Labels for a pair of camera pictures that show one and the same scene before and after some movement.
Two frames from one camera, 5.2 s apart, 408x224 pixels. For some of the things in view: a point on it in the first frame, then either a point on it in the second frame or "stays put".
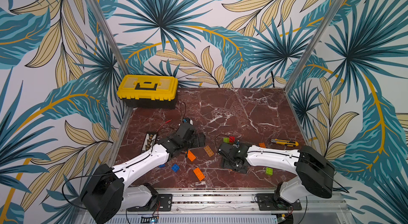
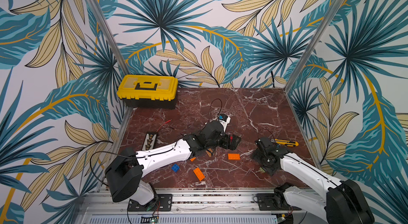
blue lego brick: (175, 168) stays put
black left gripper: (196, 143) → (234, 143)
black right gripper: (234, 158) → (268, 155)
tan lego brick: (209, 151) stays put
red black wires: (166, 127) stays put
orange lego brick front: (199, 173) stays put
